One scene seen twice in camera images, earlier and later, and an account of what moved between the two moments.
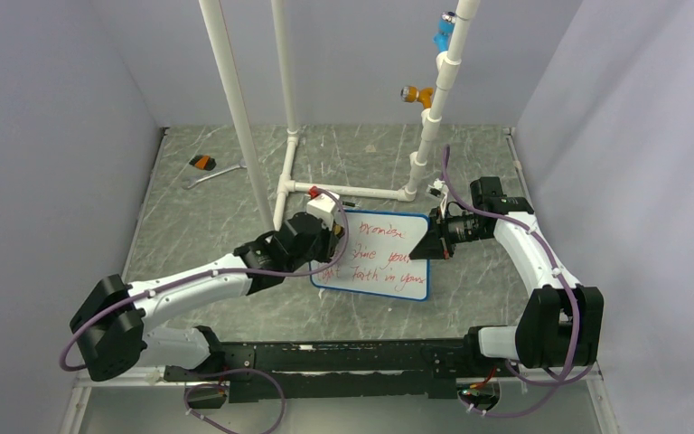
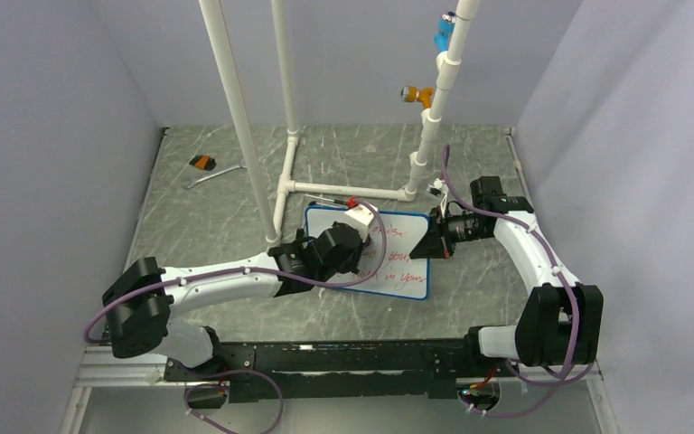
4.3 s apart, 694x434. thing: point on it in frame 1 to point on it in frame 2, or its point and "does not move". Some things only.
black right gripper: x=436 y=243 does not move
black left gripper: x=330 y=240 to x=361 y=249
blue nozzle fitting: x=445 y=28 does not move
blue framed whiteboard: x=376 y=259 does not move
